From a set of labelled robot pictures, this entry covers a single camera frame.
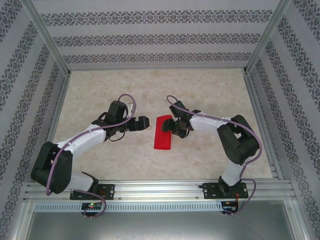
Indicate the red cloth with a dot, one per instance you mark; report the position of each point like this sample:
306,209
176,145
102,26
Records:
162,142

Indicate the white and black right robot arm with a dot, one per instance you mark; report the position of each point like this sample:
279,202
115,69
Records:
207,123

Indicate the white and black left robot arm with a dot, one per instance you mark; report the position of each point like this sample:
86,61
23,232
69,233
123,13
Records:
85,136

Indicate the grey sheet metal shelf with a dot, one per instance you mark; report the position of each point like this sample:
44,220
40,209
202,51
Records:
160,225

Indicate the small circuit board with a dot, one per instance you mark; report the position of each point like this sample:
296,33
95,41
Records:
228,207
91,205

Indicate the grooved aluminium mounting rail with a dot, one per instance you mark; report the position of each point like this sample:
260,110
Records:
160,190

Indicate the aluminium side rail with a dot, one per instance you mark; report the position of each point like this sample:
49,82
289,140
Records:
53,127
262,125

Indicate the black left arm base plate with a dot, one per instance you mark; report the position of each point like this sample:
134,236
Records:
107,190

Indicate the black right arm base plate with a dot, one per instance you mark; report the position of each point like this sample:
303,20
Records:
210,191

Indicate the aluminium frame post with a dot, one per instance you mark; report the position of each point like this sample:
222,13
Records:
267,37
47,37

